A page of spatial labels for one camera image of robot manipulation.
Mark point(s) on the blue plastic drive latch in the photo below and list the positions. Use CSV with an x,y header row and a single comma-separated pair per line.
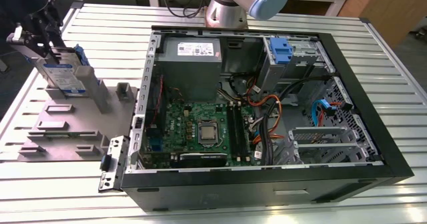
x,y
281,51

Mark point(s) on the grey power supply unit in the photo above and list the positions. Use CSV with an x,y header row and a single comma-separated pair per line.
x,y
188,79

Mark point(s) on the metal hinged card bracket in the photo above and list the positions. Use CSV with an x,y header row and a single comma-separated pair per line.
x,y
117,154

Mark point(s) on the grey parts rack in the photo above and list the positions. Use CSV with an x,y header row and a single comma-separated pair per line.
x,y
83,124

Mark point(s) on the silver CPU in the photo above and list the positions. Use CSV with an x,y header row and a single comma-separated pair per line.
x,y
209,133

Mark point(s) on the black RAM slot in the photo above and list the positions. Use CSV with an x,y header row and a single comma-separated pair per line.
x,y
244,134
234,129

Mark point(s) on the hard disk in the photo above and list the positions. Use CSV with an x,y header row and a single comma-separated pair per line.
x,y
67,79

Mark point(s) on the silver optical drive cage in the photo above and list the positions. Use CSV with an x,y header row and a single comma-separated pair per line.
x,y
274,74

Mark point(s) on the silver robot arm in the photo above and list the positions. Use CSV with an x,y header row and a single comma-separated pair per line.
x,y
224,11

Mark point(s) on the wooden cabinet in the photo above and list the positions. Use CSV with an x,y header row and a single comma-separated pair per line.
x,y
394,14

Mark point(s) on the green motherboard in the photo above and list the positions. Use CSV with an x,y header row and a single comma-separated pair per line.
x,y
214,109

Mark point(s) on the black PC case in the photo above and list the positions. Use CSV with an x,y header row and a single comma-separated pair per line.
x,y
234,191

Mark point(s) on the CPU socket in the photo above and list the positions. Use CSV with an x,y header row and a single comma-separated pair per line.
x,y
210,143

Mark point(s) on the black graphics card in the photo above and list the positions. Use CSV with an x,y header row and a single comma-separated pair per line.
x,y
201,159

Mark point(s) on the metal disk bay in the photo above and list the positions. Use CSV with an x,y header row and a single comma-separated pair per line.
x,y
324,146

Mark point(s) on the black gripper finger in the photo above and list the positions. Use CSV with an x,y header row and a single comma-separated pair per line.
x,y
29,40
61,51

